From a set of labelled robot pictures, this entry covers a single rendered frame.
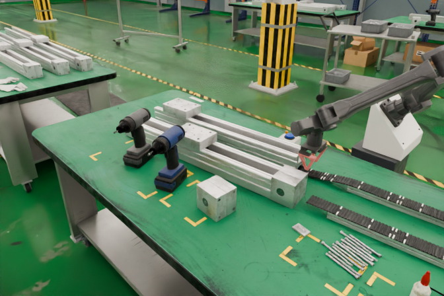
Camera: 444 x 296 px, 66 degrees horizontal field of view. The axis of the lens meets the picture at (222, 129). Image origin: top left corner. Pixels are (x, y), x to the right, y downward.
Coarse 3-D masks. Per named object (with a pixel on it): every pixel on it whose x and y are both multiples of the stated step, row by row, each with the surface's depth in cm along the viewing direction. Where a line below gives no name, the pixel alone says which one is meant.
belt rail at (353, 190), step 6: (348, 186) 126; (354, 192) 125; (360, 192) 124; (366, 192) 122; (372, 198) 121; (378, 198) 121; (384, 204) 119; (390, 204) 118; (396, 204) 117; (402, 210) 116; (408, 210) 115; (414, 216) 114; (420, 216) 113; (426, 216) 112; (432, 222) 111; (438, 222) 110
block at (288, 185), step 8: (288, 168) 122; (272, 176) 118; (280, 176) 118; (288, 176) 118; (296, 176) 118; (304, 176) 118; (272, 184) 119; (280, 184) 116; (288, 184) 114; (296, 184) 114; (304, 184) 120; (272, 192) 120; (280, 192) 118; (288, 192) 116; (296, 192) 116; (304, 192) 122; (280, 200) 119; (288, 200) 117; (296, 200) 118
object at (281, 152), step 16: (160, 112) 175; (208, 128) 156; (224, 128) 160; (240, 128) 154; (224, 144) 153; (240, 144) 147; (256, 144) 142; (272, 144) 146; (288, 144) 141; (272, 160) 141; (288, 160) 134
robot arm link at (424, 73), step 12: (408, 72) 106; (420, 72) 104; (432, 72) 103; (384, 84) 110; (396, 84) 108; (408, 84) 106; (420, 84) 107; (360, 96) 113; (372, 96) 111; (384, 96) 110; (324, 108) 119; (336, 108) 117; (348, 108) 115; (360, 108) 114; (324, 120) 119; (336, 120) 116
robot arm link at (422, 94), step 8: (432, 56) 104; (440, 56) 102; (440, 64) 102; (440, 72) 103; (416, 88) 132; (424, 88) 126; (432, 88) 122; (440, 88) 123; (416, 96) 133; (424, 96) 129; (432, 96) 131; (424, 104) 133; (432, 104) 133; (416, 112) 139
